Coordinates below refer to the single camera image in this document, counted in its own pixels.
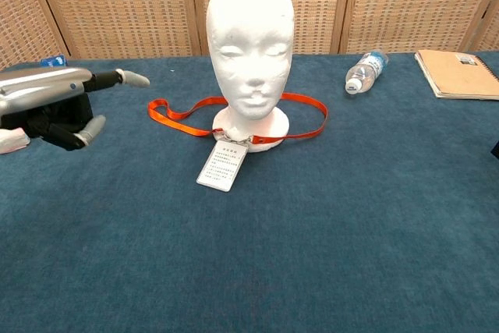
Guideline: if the orange lanyard with white badge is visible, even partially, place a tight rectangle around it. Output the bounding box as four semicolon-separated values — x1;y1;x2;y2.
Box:
147;92;329;193

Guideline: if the clear plastic water bottle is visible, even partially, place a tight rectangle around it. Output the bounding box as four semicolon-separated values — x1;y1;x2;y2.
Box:
344;49;390;95

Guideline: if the blue cookie box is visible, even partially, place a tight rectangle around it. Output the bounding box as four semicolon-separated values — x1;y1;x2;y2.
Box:
40;55;68;68

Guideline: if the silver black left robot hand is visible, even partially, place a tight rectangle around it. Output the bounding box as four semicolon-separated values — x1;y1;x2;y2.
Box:
0;66;151;151

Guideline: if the white foam mannequin head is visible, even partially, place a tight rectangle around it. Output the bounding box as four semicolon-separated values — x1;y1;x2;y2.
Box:
205;0;296;154

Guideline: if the teal tablecloth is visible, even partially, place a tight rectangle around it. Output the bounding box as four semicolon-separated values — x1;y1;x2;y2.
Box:
0;51;499;333

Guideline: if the brown spiral notebook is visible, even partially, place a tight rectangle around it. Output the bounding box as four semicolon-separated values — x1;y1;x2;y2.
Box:
413;49;499;101

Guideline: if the woven wooden folding screen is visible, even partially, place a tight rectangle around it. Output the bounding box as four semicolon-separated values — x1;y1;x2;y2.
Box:
0;0;499;71

